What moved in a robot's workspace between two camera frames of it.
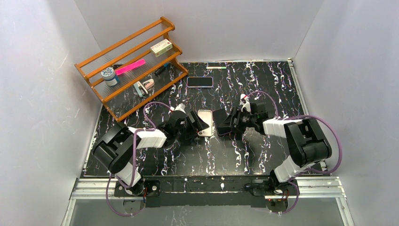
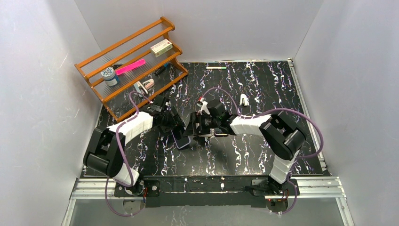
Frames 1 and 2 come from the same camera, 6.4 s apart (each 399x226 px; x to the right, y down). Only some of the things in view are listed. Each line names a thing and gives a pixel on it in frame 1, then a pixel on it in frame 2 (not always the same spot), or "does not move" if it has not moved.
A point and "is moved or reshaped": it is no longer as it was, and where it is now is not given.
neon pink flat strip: (130, 67) does not move
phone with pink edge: (222, 130) does not move
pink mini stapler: (148, 83) does not move
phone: (200, 82) is moved or reshaped
